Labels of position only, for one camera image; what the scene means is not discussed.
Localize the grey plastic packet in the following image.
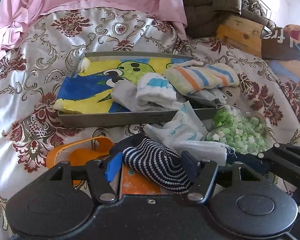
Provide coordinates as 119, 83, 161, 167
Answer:
187, 87, 228, 105

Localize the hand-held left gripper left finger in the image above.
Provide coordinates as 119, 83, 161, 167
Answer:
41, 152, 123, 203

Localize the wooden crate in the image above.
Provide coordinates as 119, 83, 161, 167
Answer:
216, 15, 265, 58

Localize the grey tray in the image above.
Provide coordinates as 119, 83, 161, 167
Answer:
57, 51, 219, 129

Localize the cartoon bird printed towel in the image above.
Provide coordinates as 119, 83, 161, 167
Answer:
54, 57, 190, 114

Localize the bag of green foam pieces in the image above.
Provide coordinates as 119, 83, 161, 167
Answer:
206, 105, 273, 155

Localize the white blue fluffy cloth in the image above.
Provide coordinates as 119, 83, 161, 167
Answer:
136, 73, 177, 106

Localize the white gauze cloth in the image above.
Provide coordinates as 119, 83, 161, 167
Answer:
174, 140, 228, 167

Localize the floral satin blanket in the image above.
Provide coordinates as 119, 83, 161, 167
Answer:
0, 6, 300, 240

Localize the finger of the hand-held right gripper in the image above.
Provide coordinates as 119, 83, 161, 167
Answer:
225, 154, 269, 174
257, 142, 300, 180

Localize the navy dotted sock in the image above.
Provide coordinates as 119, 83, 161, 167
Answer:
110, 134, 193, 195

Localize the orange patterned packet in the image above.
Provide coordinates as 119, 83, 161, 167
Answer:
120, 165, 170, 197

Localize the pastel striped towel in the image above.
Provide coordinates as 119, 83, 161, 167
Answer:
163, 63, 240, 96

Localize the orange silicone holder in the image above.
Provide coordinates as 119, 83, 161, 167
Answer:
46, 136, 115, 188

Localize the beige plush toy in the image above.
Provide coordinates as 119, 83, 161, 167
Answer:
220, 85, 240, 105

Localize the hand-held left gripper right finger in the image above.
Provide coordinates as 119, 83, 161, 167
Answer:
181, 151, 259, 204

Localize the grey cloth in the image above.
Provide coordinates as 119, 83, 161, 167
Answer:
111, 80, 188, 112

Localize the brown puffer jacket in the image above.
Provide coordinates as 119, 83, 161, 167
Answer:
181, 0, 277, 39

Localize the white cloth with blue print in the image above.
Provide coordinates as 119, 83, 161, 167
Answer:
143, 101, 208, 143

